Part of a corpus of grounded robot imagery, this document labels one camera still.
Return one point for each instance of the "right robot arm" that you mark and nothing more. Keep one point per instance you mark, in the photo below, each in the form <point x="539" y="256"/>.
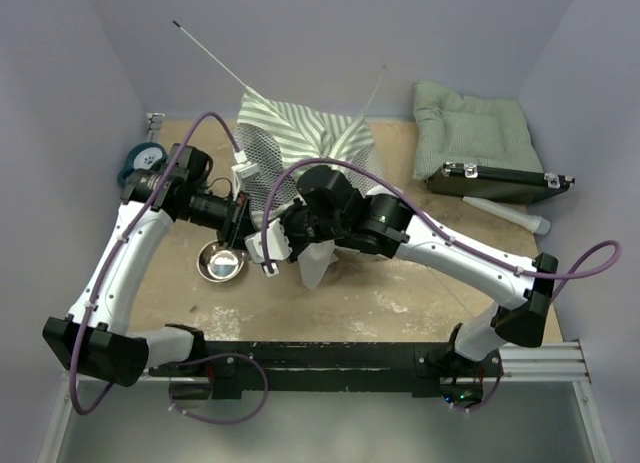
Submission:
<point x="353" y="208"/>

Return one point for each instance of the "white plastic tube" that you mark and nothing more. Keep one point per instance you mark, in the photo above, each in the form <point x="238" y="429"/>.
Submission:
<point x="535" y="224"/>

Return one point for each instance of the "steel pet bowl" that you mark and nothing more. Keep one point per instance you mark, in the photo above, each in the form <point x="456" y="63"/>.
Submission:
<point x="217" y="263"/>

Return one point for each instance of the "green checked cushion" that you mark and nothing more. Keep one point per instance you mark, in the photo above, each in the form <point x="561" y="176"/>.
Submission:
<point x="469" y="130"/>

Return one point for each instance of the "teal pet feeder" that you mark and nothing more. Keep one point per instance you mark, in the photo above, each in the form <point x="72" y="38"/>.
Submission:
<point x="142" y="156"/>

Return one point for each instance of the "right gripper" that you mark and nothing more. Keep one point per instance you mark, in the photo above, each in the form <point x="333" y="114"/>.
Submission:
<point x="287" y="224"/>

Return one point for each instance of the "green striped pet tent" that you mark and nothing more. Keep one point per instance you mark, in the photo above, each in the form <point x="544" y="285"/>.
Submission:
<point x="274" y="135"/>

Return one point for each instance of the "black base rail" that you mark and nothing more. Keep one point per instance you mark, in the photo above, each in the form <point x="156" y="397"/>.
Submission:
<point x="234" y="367"/>

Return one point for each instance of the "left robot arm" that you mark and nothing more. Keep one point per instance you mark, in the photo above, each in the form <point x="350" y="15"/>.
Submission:
<point x="93" y="338"/>

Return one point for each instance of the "black carrying case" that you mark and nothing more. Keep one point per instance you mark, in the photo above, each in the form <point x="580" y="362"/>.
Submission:
<point x="496" y="184"/>

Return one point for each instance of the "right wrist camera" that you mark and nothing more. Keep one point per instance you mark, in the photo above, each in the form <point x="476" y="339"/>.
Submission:
<point x="267" y="251"/>

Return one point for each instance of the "aluminium frame rail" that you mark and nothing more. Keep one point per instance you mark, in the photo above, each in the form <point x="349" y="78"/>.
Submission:
<point x="551" y="362"/>

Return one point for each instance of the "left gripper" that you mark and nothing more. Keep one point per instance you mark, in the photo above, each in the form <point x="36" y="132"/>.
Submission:
<point x="240" y="222"/>

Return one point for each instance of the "white tent pole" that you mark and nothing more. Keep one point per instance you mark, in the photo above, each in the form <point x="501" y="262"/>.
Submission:
<point x="209" y="53"/>
<point x="374" y="92"/>

